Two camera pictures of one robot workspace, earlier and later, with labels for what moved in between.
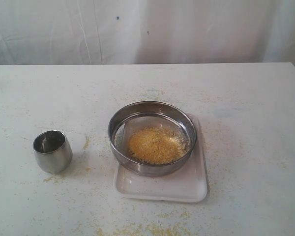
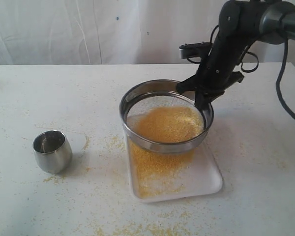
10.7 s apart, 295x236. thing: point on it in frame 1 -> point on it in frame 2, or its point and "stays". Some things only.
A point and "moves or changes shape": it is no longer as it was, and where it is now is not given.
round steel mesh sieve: [151, 138] -> [156, 117]
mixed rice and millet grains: [157, 144] moves or changes shape
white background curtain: [101, 32] stays
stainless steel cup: [53, 151] stays
